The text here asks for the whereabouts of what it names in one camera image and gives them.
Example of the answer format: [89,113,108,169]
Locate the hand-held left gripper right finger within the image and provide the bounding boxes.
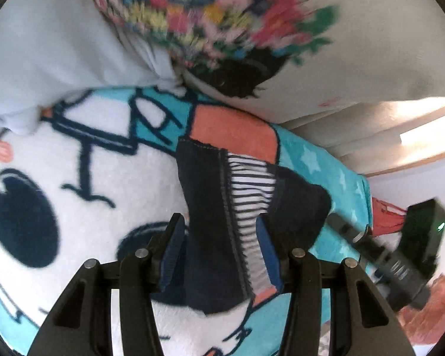
[256,217,409,356]

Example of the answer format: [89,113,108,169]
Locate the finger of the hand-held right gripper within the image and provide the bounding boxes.
[326,211,374,257]

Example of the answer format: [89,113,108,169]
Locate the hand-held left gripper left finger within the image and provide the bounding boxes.
[28,213,188,356]

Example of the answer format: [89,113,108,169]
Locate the striped pants with black patches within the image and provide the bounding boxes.
[176,137,332,316]

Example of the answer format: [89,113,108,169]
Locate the red cloth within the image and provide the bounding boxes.
[371,196,409,237]

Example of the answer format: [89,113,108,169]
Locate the orange cloth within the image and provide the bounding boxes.
[397,274,445,346]

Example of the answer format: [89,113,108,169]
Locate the cartoon printed blanket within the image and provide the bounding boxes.
[0,85,373,356]

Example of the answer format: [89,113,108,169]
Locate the white cloth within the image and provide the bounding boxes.
[0,0,184,136]

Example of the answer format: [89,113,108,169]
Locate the floral printed pillow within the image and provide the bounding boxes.
[83,0,445,125]

